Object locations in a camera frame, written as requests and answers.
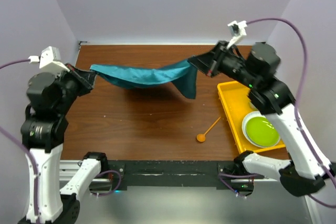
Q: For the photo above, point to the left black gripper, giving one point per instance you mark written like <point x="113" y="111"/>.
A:
<point x="85" y="78"/>

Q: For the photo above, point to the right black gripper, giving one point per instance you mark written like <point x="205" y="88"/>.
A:
<point x="209" y="63"/>

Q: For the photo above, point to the teal cloth napkin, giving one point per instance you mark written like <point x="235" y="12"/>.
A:
<point x="181" y="74"/>

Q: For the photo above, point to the orange plastic spoon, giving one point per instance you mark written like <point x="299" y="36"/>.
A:
<point x="202" y="136"/>

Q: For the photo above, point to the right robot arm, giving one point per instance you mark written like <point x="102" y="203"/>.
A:
<point x="306" y="171"/>

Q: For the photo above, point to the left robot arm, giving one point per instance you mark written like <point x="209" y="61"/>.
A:
<point x="51" y="95"/>

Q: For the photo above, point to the yellow plastic tray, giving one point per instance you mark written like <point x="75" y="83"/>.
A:
<point x="235" y="102"/>

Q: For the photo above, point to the green plate white rim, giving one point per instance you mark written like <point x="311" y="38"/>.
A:
<point x="258" y="130"/>

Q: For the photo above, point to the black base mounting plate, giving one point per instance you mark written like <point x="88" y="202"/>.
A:
<point x="219" y="174"/>

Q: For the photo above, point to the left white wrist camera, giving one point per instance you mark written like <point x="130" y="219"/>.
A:
<point x="49" y="61"/>

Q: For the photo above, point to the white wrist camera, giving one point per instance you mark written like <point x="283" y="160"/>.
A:
<point x="49" y="61"/>
<point x="238" y="32"/>

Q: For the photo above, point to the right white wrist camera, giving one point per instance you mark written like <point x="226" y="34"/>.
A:
<point x="238" y="32"/>

